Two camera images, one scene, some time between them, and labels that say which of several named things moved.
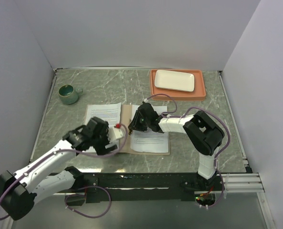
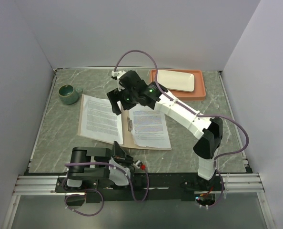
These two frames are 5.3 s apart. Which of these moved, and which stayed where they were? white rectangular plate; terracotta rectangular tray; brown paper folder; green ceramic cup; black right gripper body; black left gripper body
Moved: black right gripper body; black left gripper body; brown paper folder
Stayed: terracotta rectangular tray; white rectangular plate; green ceramic cup
